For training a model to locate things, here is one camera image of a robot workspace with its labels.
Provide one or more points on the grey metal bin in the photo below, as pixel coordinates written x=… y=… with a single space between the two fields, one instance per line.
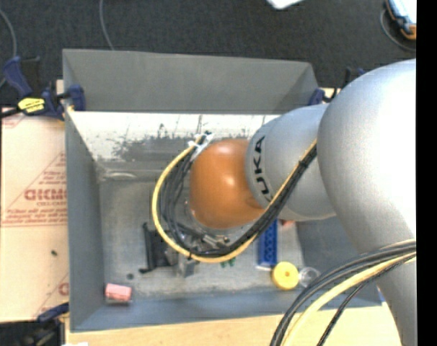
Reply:
x=132 y=200

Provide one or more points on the blue flat toy block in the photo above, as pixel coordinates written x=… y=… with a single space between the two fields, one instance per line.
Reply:
x=267 y=251

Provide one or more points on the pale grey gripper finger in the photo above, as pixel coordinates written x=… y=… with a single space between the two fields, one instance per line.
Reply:
x=171 y=256
x=186 y=268

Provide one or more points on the pink sponge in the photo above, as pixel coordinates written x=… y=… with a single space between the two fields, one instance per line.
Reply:
x=117 y=292

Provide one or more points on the brown cardboard board red print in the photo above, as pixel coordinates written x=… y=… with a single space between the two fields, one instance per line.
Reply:
x=31 y=178

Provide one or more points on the clear glass cup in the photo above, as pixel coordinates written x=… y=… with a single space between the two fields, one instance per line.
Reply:
x=308 y=276

